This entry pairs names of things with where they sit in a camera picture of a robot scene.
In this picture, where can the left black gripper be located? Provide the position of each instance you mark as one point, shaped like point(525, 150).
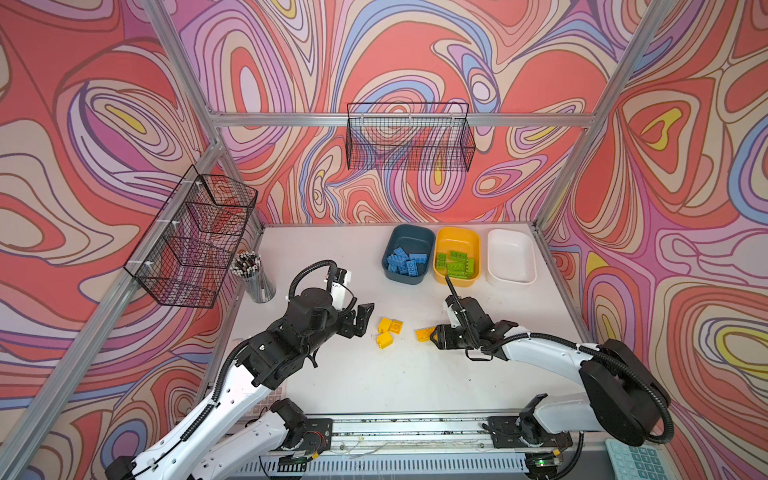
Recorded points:
point(363, 318)

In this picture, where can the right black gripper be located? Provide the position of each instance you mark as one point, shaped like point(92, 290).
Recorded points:
point(444, 337)

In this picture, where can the yellow lego top cluster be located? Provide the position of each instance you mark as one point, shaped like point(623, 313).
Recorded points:
point(384, 325)

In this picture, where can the yellow lego cluster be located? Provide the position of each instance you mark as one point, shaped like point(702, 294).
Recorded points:
point(384, 340)
point(384, 325)

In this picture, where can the yellow lego long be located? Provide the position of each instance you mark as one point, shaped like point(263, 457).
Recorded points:
point(424, 334)

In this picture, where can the orange-yellow lego cluster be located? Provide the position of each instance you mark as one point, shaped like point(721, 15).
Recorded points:
point(395, 327)

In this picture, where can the yellow lego bottom cluster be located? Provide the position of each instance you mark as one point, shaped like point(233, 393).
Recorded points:
point(384, 340)

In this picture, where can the green lego pair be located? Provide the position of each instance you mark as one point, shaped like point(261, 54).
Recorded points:
point(470, 268)
point(457, 274)

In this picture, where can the blue lego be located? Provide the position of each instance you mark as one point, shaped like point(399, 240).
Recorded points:
point(400, 254)
point(418, 258)
point(396, 264)
point(412, 268)

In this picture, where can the blue lego bottom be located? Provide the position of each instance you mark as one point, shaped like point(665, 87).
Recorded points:
point(396, 264)

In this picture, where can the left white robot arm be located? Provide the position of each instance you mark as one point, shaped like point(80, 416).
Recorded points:
point(200, 447)

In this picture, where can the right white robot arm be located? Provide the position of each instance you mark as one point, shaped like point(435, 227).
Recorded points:
point(617, 393)

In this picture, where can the yellow plastic bin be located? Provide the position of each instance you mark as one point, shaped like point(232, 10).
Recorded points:
point(458, 239)

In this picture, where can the dark teal plastic bin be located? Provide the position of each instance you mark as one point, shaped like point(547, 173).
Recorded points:
point(413, 239)

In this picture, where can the white plastic bin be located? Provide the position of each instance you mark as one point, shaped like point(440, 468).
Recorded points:
point(510, 258)

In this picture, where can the pink calculator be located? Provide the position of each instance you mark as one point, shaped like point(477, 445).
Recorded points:
point(278, 394)

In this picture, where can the metal cup of pens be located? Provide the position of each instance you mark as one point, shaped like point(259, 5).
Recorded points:
point(248, 266)

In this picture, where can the teal calculator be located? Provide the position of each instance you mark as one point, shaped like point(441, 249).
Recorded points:
point(636, 463)

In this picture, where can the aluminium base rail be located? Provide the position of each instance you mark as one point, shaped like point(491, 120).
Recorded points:
point(354, 446)

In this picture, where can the black wire basket back wall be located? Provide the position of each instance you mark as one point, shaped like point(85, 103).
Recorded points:
point(409, 136)

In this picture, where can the black wire basket wall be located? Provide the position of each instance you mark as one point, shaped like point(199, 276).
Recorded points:
point(409, 136)
point(183, 258)

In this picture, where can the black wire basket left wall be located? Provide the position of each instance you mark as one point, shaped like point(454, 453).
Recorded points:
point(183, 258)

